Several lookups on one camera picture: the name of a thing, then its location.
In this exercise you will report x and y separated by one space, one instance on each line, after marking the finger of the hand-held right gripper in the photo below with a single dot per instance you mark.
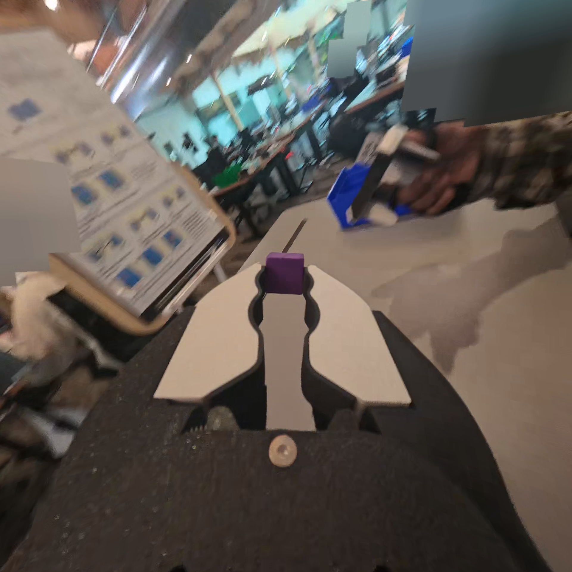
384 215

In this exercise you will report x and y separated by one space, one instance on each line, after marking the person's right forearm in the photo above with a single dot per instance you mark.
523 156

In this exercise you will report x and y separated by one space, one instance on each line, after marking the blue plastic container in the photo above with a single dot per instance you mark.
346 192

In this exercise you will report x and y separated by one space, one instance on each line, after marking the instruction sheet on stand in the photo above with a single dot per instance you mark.
147 201

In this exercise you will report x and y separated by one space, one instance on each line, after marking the wood edged desk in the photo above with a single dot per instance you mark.
263 167

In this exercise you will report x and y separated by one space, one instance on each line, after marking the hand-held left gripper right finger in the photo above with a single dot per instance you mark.
357 353

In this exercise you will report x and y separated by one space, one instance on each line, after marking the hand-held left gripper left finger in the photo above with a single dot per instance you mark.
210 348

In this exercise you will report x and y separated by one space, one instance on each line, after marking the person's right hand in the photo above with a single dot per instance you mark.
451 178

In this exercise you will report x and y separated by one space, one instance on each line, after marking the stack of green bins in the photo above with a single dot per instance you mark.
228 175

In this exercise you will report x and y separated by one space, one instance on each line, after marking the pale cloth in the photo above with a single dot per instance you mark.
31 313

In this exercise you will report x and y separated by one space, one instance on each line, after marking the purple wooden cube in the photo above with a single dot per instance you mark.
284 272

